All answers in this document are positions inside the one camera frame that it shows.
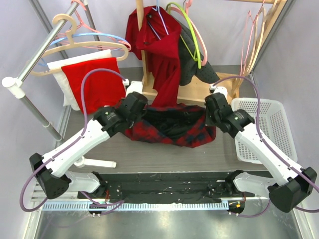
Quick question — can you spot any red plaid garment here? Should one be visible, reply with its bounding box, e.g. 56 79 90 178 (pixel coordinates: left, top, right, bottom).
124 104 216 148

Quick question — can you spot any thin pink wire hanger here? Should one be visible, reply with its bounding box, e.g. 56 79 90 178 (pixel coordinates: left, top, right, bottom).
240 0 266 76

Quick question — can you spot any grey dotted garment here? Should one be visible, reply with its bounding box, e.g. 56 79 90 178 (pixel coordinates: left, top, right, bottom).
178 23 220 86

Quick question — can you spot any white plastic laundry basket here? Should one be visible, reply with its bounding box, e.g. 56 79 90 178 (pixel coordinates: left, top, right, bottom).
231 98 298 162

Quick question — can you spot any dark red skirt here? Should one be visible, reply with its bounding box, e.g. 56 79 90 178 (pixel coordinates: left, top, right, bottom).
125 6 181 107

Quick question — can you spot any beige wooden hanger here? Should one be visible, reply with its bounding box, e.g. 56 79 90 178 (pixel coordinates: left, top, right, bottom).
243 0 287 76
41 13 131 61

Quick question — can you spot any blue wire hanger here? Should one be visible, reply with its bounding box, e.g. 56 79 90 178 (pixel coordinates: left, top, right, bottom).
147 0 169 40

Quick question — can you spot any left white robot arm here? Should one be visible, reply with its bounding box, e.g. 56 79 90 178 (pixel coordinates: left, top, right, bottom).
29 92 148 199

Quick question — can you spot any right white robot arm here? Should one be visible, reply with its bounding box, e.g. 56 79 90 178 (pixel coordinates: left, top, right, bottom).
205 93 318 213

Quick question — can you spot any blue hanger left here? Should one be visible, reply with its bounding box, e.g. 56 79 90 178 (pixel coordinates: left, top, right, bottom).
43 33 129 61

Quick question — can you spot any green hanger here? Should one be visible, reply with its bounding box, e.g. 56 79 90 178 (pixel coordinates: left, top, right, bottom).
165 2 202 69

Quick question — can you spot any wooden clothes rack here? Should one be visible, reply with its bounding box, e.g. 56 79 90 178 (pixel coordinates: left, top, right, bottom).
136 0 290 107

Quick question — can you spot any white hung cloth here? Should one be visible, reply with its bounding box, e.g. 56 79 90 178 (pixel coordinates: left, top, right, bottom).
47 50 125 111

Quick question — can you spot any metal clothes rack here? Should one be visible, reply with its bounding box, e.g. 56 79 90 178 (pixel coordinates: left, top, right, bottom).
0 0 140 169

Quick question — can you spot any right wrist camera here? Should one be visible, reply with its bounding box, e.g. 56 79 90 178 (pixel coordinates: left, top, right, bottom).
209 84 228 97

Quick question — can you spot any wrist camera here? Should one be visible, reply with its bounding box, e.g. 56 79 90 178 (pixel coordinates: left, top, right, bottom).
209 84 228 97
123 79 143 96

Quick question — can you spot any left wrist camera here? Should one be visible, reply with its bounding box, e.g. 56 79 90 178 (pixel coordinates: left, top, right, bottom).
123 79 143 96

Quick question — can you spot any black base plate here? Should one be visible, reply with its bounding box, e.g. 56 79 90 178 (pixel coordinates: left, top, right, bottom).
89 172 254 204

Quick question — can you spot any white cable duct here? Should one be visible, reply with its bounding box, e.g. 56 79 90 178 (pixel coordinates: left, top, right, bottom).
42 201 229 212

